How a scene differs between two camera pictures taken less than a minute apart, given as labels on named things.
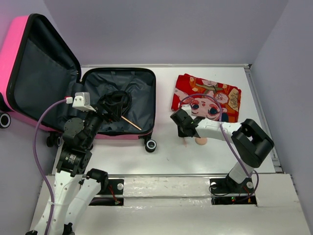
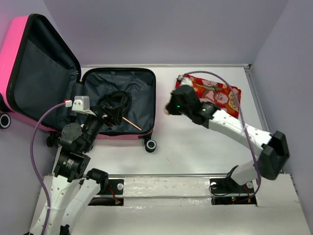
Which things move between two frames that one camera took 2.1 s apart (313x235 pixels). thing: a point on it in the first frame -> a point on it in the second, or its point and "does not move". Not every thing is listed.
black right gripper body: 181,131 -> 176,108
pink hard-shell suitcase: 39,76 does not move
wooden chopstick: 135,126 does not move
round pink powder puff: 201,141 -> 166,112
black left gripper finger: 106,101 does not move
